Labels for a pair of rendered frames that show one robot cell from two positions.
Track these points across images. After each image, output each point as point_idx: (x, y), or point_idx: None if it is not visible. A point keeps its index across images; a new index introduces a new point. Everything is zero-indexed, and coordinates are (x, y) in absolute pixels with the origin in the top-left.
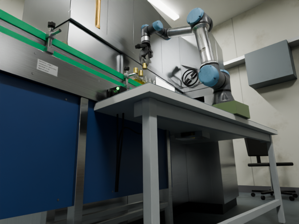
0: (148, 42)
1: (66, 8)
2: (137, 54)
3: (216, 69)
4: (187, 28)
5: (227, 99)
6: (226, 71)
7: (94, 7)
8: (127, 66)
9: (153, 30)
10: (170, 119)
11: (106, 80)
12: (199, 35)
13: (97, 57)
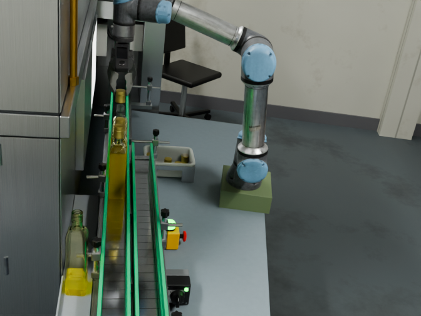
0: (133, 39)
1: (44, 100)
2: (81, 27)
3: (266, 163)
4: (221, 34)
5: (256, 182)
6: (265, 139)
7: (67, 29)
8: (168, 212)
9: (152, 22)
10: None
11: (166, 276)
12: (257, 101)
13: (69, 147)
